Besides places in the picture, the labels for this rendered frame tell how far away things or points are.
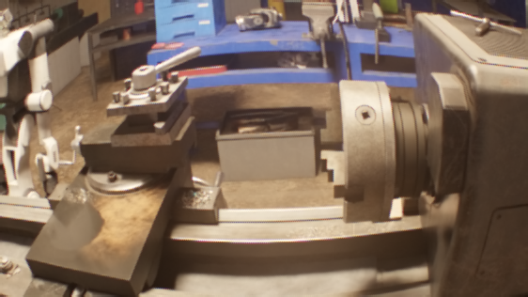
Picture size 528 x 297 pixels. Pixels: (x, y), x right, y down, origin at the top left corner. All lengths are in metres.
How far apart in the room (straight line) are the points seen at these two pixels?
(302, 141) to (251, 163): 0.31
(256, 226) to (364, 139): 0.48
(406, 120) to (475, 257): 0.30
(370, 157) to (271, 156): 2.24
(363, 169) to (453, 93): 0.24
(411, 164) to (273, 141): 2.17
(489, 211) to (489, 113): 0.18
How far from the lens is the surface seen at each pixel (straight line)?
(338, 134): 0.90
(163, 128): 1.10
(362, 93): 0.84
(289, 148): 2.99
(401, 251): 1.24
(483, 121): 0.67
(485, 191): 0.73
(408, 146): 0.84
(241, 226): 1.21
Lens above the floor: 1.50
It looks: 27 degrees down
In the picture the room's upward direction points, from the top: 6 degrees counter-clockwise
